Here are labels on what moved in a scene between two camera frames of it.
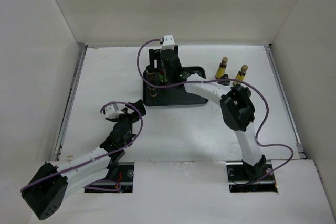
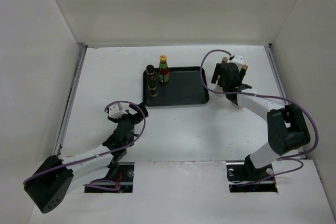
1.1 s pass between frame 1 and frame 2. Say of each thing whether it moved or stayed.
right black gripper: moved
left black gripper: moved
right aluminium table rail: stayed
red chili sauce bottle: stayed
